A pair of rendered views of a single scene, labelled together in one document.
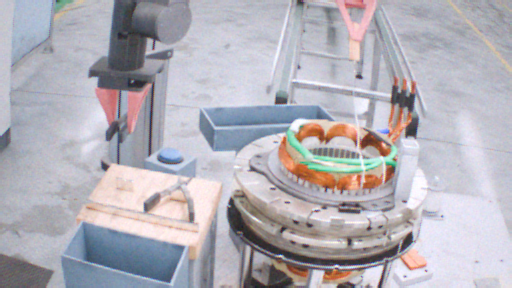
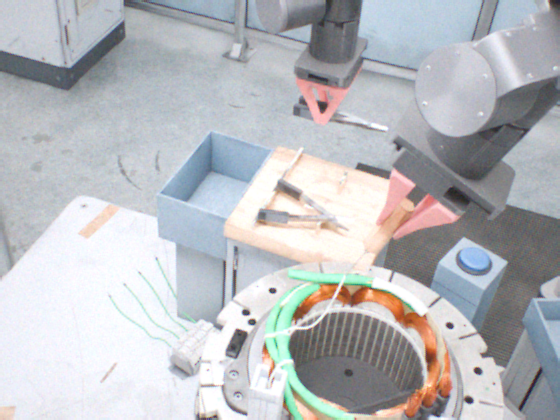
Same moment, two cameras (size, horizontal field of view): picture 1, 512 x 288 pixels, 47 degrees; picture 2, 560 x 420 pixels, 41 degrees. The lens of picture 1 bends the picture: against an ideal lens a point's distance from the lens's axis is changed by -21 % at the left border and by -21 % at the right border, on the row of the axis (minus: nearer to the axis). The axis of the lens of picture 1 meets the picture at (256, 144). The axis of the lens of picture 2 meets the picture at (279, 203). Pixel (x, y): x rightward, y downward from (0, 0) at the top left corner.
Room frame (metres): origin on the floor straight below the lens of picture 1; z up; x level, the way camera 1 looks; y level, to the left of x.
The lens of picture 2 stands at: (1.01, -0.61, 1.75)
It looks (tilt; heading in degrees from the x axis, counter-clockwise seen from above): 42 degrees down; 102
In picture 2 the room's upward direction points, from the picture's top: 6 degrees clockwise
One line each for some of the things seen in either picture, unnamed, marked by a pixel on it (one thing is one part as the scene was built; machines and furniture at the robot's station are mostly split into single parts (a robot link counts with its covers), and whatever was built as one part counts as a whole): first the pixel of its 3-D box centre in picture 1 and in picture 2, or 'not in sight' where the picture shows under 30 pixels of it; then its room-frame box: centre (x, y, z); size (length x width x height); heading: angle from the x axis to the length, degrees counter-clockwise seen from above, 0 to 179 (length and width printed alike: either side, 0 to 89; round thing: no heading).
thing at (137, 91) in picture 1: (124, 100); (327, 88); (0.88, 0.19, 1.23); 0.07 x 0.07 x 0.09; 85
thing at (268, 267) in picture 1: (271, 266); not in sight; (1.09, -0.05, 0.85); 0.06 x 0.04 x 0.05; 135
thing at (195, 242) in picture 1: (148, 207); (318, 209); (0.90, 0.15, 1.05); 0.20 x 0.19 x 0.02; 174
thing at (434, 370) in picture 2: (343, 136); (427, 383); (1.08, -0.14, 1.12); 0.06 x 0.02 x 0.04; 89
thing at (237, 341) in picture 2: (350, 207); (236, 342); (0.88, -0.14, 1.10); 0.03 x 0.01 x 0.01; 88
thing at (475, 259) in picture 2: (170, 154); (474, 258); (1.12, 0.14, 1.04); 0.04 x 0.04 x 0.01
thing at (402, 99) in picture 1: (402, 98); (424, 414); (1.07, -0.24, 1.21); 0.04 x 0.04 x 0.03; 89
